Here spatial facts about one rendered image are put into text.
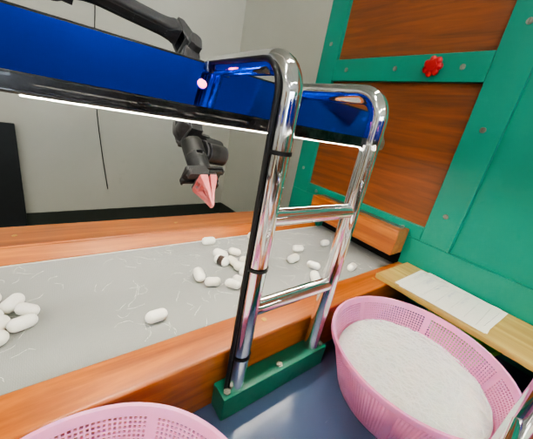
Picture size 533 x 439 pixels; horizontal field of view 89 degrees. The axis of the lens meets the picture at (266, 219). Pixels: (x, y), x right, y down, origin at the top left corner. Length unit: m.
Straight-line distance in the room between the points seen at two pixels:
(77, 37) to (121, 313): 0.36
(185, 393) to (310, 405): 0.19
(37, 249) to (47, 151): 1.90
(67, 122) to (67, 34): 2.16
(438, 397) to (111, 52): 0.59
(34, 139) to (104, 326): 2.12
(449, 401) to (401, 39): 0.80
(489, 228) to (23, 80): 0.79
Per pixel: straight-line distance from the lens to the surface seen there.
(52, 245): 0.67
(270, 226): 0.28
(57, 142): 2.52
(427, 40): 0.88
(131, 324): 0.48
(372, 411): 0.46
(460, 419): 0.53
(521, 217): 0.75
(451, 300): 0.70
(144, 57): 0.37
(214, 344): 0.41
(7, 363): 0.47
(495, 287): 0.77
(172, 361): 0.39
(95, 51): 0.35
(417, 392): 0.51
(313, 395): 0.51
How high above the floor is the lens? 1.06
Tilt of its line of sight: 20 degrees down
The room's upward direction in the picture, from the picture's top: 11 degrees clockwise
